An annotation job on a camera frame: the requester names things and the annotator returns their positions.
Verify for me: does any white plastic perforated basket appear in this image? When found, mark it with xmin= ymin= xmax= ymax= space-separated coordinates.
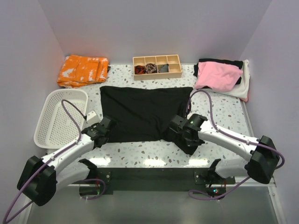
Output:
xmin=34 ymin=89 xmax=88 ymax=149

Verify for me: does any black folded t-shirt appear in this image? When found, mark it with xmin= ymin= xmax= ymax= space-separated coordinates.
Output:
xmin=193 ymin=58 xmax=243 ymax=91

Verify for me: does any black mounting base plate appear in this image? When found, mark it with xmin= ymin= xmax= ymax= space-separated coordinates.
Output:
xmin=69 ymin=167 xmax=235 ymax=196

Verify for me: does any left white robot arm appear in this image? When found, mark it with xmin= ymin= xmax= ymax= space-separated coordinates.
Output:
xmin=17 ymin=116 xmax=116 ymax=206

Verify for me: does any black t-shirt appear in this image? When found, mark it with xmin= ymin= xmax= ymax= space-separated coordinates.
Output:
xmin=193 ymin=58 xmax=243 ymax=91
xmin=100 ymin=86 xmax=197 ymax=155

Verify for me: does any orange black rolled sock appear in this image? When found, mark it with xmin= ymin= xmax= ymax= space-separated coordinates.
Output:
xmin=134 ymin=65 xmax=146 ymax=75

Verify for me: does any brown patterned rolled sock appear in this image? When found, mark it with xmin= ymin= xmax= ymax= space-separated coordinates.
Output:
xmin=145 ymin=63 xmax=157 ymax=74

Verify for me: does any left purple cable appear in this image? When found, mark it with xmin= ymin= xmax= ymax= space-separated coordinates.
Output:
xmin=0 ymin=99 xmax=107 ymax=224

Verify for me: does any grey folded sock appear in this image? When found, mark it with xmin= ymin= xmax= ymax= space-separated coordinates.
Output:
xmin=158 ymin=64 xmax=169 ymax=73

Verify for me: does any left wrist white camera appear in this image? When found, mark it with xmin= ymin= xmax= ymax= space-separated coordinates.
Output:
xmin=86 ymin=110 xmax=100 ymax=126

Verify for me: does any orange white folded cloth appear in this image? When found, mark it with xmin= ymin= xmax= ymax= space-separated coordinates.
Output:
xmin=57 ymin=55 xmax=109 ymax=88

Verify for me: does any pink folded t-shirt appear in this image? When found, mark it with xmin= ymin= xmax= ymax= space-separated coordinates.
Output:
xmin=194 ymin=62 xmax=243 ymax=91

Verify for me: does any wooden compartment tray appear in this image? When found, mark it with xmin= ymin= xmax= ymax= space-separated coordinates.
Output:
xmin=133 ymin=55 xmax=182 ymax=81

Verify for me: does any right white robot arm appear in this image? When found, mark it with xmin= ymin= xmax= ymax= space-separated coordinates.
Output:
xmin=170 ymin=114 xmax=281 ymax=184

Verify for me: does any white folded t-shirt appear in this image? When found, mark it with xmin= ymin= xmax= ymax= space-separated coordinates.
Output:
xmin=224 ymin=59 xmax=250 ymax=102

